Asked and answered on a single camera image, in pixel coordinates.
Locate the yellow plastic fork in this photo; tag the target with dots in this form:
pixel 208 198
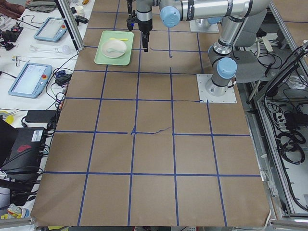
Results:
pixel 121 39

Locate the black computer box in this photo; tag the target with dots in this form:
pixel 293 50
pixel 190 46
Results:
pixel 21 151

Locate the black power adapter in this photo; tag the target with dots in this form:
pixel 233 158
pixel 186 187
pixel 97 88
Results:
pixel 40 116

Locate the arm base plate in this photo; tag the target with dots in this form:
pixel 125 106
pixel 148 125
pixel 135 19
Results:
pixel 210 93
pixel 205 25

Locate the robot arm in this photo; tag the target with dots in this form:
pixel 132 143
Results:
pixel 232 13

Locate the light green tray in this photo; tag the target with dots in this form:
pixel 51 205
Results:
pixel 124 59

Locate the white light bulb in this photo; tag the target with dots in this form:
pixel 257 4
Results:
pixel 63 49

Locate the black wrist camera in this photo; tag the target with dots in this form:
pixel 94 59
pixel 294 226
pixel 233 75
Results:
pixel 131 20

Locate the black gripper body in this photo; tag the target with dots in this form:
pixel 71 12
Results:
pixel 145 27

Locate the white round plate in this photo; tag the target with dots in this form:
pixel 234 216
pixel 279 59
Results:
pixel 116 44

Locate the blue teach pendant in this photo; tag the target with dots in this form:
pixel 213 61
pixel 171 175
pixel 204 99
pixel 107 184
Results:
pixel 31 81
pixel 51 30

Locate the aluminium frame post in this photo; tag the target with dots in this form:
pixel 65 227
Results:
pixel 69 20

